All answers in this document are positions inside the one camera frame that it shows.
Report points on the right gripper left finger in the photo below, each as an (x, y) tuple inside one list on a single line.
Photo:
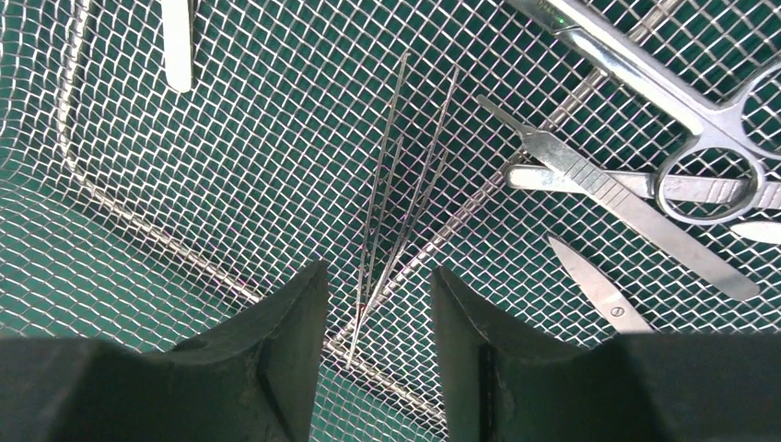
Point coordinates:
[(250, 378)]

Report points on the metal mesh tray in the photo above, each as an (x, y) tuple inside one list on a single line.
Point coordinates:
[(244, 152)]

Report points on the flat steel spatula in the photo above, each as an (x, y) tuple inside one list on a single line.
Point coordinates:
[(177, 43)]

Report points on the steel scissors blade pair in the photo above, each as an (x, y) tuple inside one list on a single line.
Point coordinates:
[(603, 295)]

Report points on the thin steel tweezers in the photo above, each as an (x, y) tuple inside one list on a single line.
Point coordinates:
[(403, 183)]

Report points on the steel scalpel handle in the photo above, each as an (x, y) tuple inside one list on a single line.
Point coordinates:
[(605, 190), (678, 188)]

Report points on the green surgical cloth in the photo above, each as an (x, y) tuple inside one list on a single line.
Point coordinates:
[(91, 274)]

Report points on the surgical scissors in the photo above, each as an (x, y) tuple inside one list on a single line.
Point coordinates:
[(711, 125)]

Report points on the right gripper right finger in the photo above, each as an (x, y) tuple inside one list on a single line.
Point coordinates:
[(503, 380)]

